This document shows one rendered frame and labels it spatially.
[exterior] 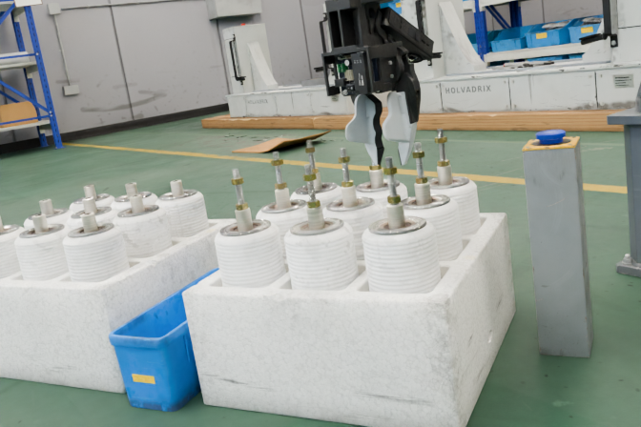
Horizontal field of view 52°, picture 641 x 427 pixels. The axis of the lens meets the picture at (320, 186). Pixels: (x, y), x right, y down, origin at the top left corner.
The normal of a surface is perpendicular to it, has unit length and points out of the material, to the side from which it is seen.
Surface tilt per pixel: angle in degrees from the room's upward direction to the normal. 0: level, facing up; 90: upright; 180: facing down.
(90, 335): 90
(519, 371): 0
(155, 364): 92
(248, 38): 90
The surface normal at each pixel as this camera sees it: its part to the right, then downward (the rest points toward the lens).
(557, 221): -0.44, 0.24
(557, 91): -0.80, 0.23
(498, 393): -0.15, -0.97
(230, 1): 0.59, 0.07
